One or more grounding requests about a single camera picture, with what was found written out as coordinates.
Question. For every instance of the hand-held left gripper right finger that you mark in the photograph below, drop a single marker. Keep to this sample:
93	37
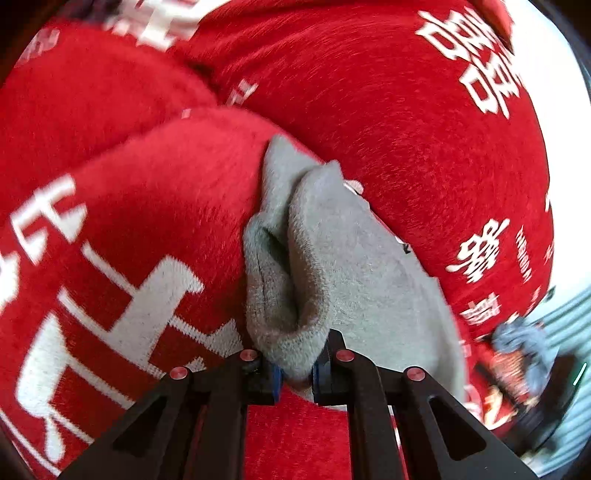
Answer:
317	381

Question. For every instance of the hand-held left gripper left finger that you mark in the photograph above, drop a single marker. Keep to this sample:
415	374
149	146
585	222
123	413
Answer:
276	383

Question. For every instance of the grey knit sweater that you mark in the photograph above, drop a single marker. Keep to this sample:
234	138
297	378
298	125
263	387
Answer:
346	258

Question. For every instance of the red satin cushion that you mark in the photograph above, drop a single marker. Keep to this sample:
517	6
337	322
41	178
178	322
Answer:
503	383

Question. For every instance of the blue-grey crumpled cloth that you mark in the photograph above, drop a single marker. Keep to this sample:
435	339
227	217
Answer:
517	341

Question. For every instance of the red printed sofa cover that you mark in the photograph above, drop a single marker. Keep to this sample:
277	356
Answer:
115	161

